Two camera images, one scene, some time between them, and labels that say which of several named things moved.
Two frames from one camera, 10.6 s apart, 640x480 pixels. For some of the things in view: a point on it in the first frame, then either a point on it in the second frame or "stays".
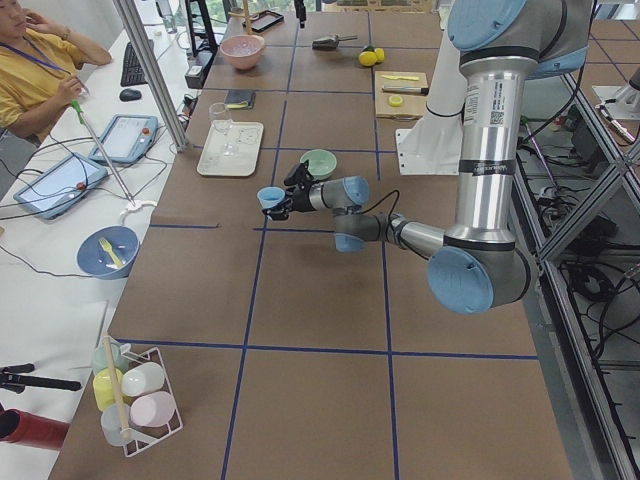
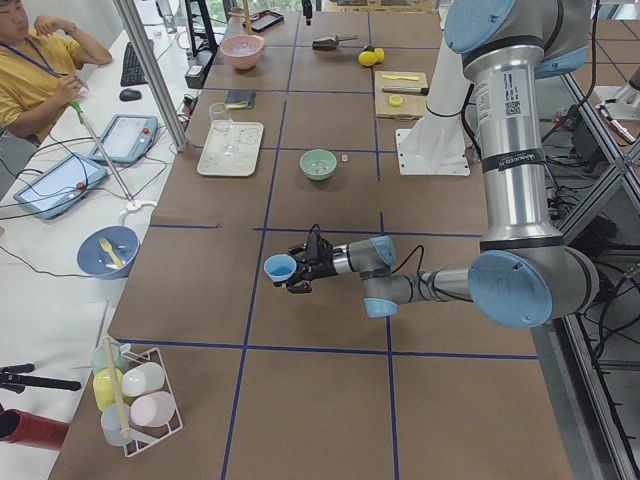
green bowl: [321, 163] stays
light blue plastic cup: [270, 196] → [280, 267]
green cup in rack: [99, 357] stays
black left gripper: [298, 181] → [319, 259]
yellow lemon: [368, 58] stays
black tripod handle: [12, 379] stays
